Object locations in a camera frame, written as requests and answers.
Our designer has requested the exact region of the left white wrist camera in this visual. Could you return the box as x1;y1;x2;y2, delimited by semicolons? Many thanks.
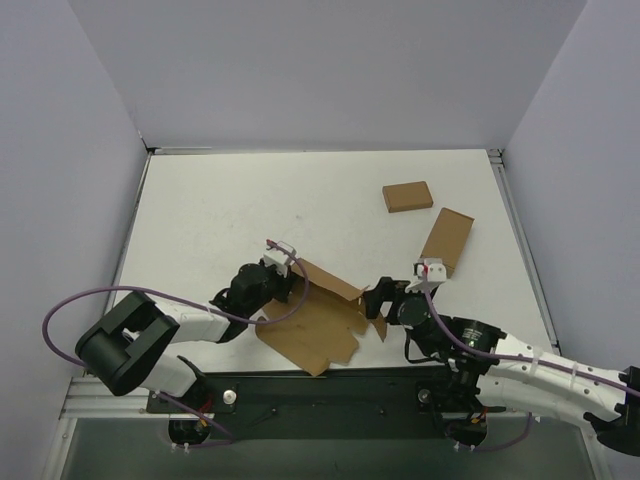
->
262;239;297;277

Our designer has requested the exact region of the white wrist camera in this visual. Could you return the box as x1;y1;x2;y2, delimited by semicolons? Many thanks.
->
405;258;448;293
262;239;297;277

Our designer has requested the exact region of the long folded cardboard box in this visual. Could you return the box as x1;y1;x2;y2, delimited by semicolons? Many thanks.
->
420;207;475;278

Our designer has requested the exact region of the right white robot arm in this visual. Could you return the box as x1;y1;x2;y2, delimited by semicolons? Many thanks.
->
362;277;639;456

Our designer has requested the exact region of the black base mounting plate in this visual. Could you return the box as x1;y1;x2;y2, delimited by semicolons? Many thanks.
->
144;370;506;441

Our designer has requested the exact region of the small folded cardboard box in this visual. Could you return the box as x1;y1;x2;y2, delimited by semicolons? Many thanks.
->
382;181;434;213

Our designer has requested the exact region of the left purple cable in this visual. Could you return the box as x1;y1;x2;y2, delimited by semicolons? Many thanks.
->
42;242;310;371

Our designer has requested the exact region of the aluminium table frame rail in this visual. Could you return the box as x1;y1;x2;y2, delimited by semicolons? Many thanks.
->
60;377;149;419

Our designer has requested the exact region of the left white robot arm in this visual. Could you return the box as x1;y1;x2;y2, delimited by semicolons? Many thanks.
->
75;253;310;412

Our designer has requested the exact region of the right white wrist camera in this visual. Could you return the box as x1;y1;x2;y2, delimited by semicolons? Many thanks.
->
405;258;448;293

